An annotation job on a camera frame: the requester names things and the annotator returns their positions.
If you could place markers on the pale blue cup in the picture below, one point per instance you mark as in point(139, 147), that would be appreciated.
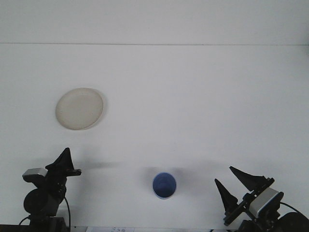
point(164, 186)

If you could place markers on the pale round plate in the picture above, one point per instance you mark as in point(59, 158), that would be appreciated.
point(79, 108)

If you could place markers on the black base panel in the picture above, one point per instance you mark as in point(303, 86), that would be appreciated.
point(9, 229)

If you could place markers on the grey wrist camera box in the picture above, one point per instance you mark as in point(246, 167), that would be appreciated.
point(265, 200)
point(35, 174)

